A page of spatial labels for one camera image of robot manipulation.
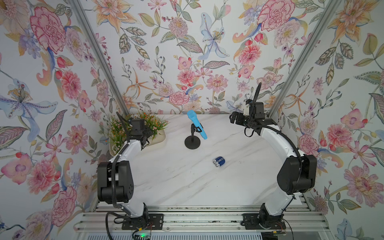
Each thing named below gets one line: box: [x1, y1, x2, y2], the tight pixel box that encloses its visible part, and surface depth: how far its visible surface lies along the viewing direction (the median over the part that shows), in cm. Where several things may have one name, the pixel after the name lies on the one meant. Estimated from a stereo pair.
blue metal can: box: [212, 156, 226, 168], surface depth 95 cm
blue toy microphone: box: [187, 110, 208, 140], surface depth 89 cm
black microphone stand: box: [184, 123, 203, 150], surface depth 106 cm
